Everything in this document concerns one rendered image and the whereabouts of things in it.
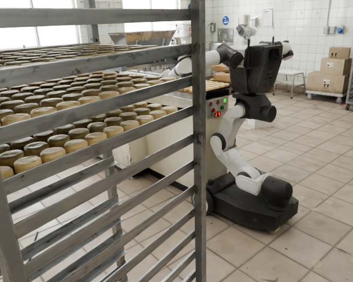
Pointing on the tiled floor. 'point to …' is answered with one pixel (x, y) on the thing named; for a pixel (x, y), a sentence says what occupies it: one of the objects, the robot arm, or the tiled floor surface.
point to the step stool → (291, 80)
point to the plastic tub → (259, 123)
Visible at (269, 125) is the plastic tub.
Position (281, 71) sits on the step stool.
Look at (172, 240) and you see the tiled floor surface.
